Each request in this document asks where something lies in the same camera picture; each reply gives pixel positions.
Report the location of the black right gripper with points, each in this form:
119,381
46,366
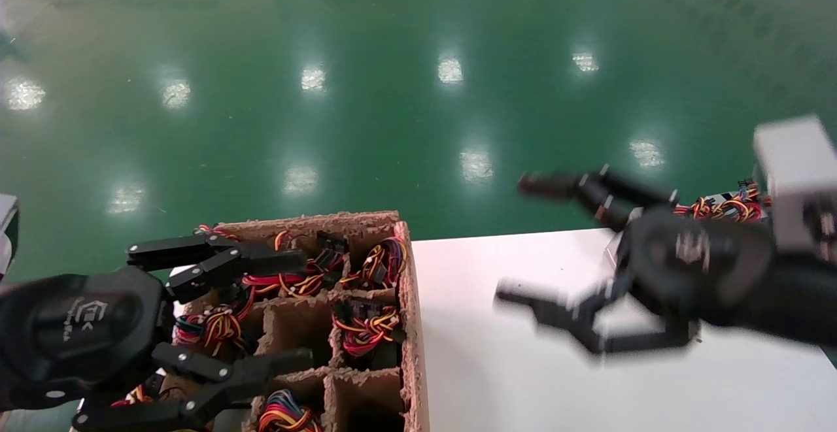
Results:
700,268

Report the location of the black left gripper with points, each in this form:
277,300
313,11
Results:
78,334

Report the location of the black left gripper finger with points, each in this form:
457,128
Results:
261,261

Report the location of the cardboard divider box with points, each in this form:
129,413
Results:
412,327

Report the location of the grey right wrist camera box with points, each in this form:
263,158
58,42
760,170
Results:
794,164

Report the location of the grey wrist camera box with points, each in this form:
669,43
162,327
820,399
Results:
6,229
794,164

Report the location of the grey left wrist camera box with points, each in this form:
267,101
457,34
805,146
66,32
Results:
6,229

